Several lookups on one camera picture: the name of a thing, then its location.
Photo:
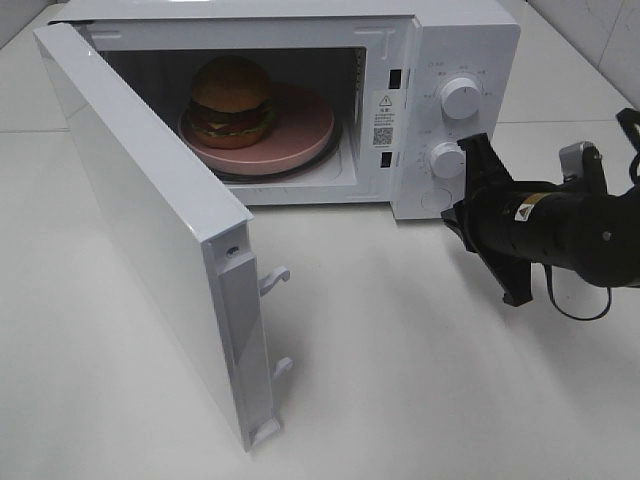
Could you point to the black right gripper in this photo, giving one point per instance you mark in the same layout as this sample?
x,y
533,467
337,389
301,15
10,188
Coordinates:
x,y
509,225

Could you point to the white microwave knob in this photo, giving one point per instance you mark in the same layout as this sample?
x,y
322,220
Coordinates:
x,y
447,160
460,98

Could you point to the pink round plate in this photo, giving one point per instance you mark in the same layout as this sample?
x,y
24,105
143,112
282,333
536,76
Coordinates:
x,y
304,122

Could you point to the toy burger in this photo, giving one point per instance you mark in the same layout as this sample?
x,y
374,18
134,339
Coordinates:
x,y
231,103

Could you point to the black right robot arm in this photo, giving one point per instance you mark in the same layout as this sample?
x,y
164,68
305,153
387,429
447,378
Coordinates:
x,y
576,225

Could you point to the glass microwave turntable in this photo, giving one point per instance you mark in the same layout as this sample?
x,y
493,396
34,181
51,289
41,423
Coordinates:
x,y
326,152

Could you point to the white microwave oven body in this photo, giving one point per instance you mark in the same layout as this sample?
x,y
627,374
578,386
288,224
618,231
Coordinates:
x,y
379,64

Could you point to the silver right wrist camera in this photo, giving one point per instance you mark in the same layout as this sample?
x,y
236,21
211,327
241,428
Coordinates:
x,y
575,158

